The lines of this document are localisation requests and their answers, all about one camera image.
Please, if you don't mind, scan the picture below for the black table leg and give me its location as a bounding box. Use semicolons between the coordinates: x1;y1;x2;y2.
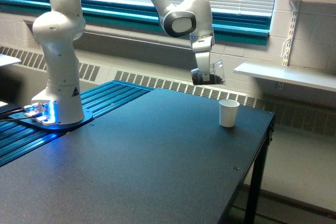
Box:
244;116;275;223

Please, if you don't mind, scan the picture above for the white baseboard heater grille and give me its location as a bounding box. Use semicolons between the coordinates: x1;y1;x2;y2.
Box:
0;45;336;137

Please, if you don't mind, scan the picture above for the blue aluminium rail platform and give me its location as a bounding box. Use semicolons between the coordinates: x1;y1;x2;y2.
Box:
1;81;153;166

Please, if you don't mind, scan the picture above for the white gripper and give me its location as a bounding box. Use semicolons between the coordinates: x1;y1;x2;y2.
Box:
190;34;215;76

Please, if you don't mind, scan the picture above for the black cable at base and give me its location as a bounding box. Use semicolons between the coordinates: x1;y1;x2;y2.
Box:
0;106;29;122

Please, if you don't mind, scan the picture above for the clear plastic cup with nuts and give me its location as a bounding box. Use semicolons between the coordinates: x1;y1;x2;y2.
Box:
191;60;226;86

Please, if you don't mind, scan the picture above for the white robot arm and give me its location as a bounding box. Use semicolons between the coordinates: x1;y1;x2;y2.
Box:
32;0;215;126

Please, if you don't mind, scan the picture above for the dark round robot base plate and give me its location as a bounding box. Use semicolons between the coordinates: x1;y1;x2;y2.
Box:
9;109;93;132

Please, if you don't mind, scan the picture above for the white shelf bracket rail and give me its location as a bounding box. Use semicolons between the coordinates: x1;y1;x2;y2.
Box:
281;0;301;67

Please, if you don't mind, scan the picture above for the white paper cup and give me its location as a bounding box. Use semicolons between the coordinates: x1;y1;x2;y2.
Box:
219;99;240;127

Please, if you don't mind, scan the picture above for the teal window frame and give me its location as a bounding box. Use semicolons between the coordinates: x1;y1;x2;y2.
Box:
1;0;271;46

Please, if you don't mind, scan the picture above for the white desk corner left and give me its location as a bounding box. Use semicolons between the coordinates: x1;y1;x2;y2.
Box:
0;54;21;67

